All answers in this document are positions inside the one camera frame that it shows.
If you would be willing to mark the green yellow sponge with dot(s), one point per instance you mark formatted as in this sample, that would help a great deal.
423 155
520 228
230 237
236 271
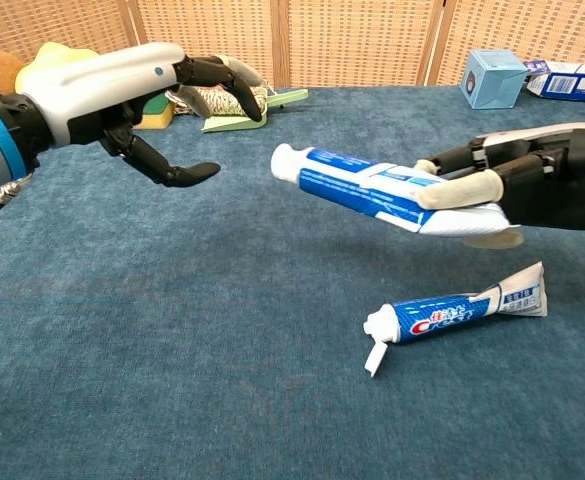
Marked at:
159 119

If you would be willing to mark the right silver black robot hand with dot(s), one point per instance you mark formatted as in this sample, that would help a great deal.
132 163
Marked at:
562 180

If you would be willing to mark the yellow pear plush toy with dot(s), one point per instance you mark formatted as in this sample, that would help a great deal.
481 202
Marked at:
54 57

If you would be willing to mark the toothpaste tube with Crest logo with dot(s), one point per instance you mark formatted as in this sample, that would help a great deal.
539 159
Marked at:
442 320

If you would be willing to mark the blue white carton box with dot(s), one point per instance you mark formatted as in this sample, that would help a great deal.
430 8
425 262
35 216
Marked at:
572 82

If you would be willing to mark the light blue cardboard box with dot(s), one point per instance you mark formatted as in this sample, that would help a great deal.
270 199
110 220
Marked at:
492 80

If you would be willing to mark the blue table cloth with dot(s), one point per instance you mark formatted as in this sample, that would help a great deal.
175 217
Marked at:
172 300

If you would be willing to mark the toothpaste tube with text print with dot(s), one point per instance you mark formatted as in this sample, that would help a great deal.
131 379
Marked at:
352 185

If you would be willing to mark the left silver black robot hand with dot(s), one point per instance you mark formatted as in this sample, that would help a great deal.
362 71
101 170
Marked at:
102 85

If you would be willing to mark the woven bamboo folding screen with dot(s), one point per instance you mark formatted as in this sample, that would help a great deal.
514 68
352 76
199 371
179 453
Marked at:
352 45

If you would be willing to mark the light green dustpan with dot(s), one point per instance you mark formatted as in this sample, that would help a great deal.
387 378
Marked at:
227 124

